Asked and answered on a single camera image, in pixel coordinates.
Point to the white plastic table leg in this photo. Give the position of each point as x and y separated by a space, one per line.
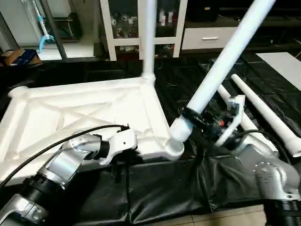
263 106
225 56
147 37
225 93

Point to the white plastic table top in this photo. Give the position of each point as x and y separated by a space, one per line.
70 108

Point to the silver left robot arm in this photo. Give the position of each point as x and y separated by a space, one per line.
61 165

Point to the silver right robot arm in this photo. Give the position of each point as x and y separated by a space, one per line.
270 176

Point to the black work mat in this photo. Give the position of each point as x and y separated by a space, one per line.
164 188

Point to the white drawer unit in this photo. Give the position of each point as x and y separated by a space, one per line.
209 37

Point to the white flat panel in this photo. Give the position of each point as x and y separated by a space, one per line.
282 66

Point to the white glass door cabinet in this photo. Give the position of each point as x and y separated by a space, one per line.
124 23

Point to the blue flat box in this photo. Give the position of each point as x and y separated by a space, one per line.
21 56

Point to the dark equipment rack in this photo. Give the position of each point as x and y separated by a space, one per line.
70 28

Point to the grey metal pole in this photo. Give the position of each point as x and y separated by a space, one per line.
52 28

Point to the light blue plastic item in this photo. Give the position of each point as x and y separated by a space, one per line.
43 28

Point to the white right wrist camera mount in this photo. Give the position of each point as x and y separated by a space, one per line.
235 115

